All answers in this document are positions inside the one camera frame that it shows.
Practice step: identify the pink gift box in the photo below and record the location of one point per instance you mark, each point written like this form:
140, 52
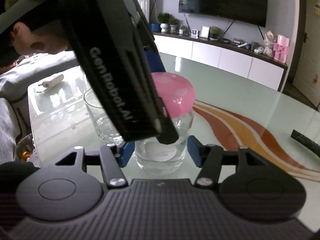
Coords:
281, 48

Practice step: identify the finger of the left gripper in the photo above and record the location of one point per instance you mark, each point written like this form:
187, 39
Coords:
154, 61

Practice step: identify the grey sofa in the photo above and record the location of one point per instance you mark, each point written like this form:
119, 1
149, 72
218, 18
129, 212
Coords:
15, 122

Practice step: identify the small potted plant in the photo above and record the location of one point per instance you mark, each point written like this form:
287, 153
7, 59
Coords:
174, 25

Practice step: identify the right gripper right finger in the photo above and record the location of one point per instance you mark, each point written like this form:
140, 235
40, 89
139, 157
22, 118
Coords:
208, 158

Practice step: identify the potted plant white pot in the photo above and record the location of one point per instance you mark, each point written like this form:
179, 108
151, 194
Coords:
164, 19

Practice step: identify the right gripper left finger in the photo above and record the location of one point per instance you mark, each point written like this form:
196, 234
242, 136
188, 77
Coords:
112, 160

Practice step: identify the clear glass jar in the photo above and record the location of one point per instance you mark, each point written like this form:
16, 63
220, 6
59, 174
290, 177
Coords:
161, 159

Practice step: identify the white tv cabinet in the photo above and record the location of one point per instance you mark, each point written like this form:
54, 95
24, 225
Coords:
239, 61

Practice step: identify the pink polka dot jar cap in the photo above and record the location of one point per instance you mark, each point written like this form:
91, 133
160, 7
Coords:
177, 93

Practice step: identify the white photo frame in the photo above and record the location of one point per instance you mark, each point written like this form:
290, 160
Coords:
204, 33

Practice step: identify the small cactus plant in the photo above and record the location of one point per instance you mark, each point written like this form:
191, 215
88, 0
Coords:
215, 33

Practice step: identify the person head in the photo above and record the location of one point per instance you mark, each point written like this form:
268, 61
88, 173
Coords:
21, 41

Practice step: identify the plush doll bouquet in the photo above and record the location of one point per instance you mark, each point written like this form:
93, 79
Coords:
268, 44

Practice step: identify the cream room door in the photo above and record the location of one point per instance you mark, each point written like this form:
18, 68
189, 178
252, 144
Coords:
307, 75

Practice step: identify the clear drinking glass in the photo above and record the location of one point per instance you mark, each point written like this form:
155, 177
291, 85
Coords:
100, 120

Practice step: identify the black remote control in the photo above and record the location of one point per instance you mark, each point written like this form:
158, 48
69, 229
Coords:
306, 142

